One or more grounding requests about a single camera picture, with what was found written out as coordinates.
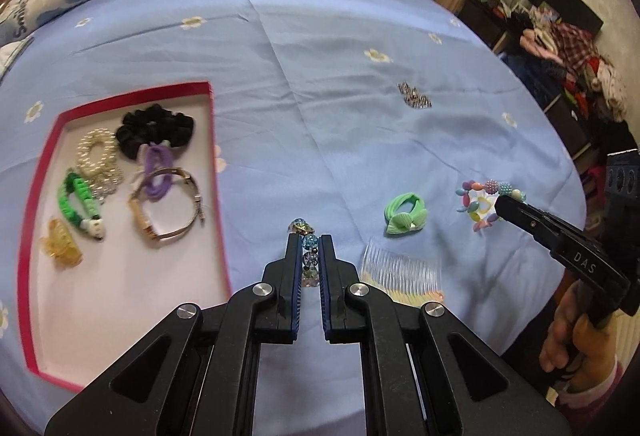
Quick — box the green bow hair tie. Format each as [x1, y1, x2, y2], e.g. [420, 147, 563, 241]
[384, 193, 431, 237]

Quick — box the colorful bead bracelet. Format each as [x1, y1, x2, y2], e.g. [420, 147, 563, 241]
[455, 180, 527, 233]

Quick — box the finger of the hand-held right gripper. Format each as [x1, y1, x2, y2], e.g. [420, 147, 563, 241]
[494, 194, 632, 317]

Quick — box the purple hair tie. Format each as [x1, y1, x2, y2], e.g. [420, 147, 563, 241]
[131, 141, 177, 203]

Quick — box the person's right hand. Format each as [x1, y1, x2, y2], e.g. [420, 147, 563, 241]
[540, 278, 623, 384]

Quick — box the red-rimmed white tray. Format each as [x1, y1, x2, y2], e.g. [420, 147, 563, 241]
[17, 80, 233, 393]

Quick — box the white pillow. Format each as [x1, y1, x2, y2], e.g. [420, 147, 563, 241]
[0, 36, 36, 81]

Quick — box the metal wrist watch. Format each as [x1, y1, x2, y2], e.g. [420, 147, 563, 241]
[127, 167, 207, 244]

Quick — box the green braided panda bracelet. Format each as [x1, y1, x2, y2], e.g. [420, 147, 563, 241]
[56, 171, 107, 241]

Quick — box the pile of clothes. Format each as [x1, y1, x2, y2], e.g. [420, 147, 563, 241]
[520, 8, 631, 127]

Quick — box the blue floral bed sheet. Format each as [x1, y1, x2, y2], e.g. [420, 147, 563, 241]
[0, 0, 588, 436]

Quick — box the black scrunchie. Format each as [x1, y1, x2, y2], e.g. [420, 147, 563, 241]
[115, 104, 195, 161]

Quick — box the yellow hair claw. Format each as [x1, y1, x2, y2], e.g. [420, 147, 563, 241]
[39, 217, 83, 269]

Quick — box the clear hair comb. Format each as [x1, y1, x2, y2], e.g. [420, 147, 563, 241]
[360, 238, 448, 309]

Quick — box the white pearl bracelet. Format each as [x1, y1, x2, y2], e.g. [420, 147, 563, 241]
[75, 128, 125, 197]

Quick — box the crystal bead bracelet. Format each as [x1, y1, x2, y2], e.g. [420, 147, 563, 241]
[287, 217, 323, 289]

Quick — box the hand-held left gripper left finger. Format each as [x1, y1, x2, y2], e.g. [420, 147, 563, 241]
[44, 233, 302, 436]

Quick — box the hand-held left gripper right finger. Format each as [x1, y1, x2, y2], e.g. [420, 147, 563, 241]
[320, 235, 573, 436]

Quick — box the person's right forearm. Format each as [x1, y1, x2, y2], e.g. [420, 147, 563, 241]
[555, 361, 626, 413]

